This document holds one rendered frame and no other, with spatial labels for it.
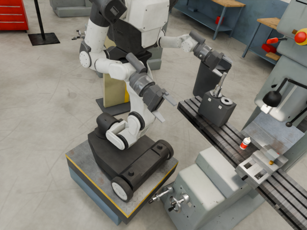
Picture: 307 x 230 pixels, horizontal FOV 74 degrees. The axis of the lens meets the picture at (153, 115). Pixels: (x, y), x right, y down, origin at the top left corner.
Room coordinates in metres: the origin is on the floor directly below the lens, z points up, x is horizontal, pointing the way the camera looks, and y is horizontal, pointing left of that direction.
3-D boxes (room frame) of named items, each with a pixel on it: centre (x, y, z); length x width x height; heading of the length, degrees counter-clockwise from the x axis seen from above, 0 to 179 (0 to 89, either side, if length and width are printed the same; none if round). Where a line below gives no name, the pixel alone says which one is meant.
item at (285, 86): (0.93, -0.59, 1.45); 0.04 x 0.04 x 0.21; 40
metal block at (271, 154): (0.88, -0.77, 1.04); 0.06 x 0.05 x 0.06; 42
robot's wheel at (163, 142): (1.20, -0.16, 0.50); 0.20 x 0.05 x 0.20; 58
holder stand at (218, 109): (1.29, -0.47, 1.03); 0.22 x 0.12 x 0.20; 47
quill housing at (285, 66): (1.00, -0.68, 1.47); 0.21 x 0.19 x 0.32; 40
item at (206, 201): (0.98, -0.66, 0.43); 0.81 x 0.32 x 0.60; 130
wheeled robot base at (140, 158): (1.10, 0.19, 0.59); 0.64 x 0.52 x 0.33; 58
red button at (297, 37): (0.84, -0.48, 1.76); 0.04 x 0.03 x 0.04; 40
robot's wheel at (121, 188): (0.75, 0.12, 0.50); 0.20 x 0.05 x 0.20; 58
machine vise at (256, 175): (0.86, -0.75, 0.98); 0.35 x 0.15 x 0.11; 132
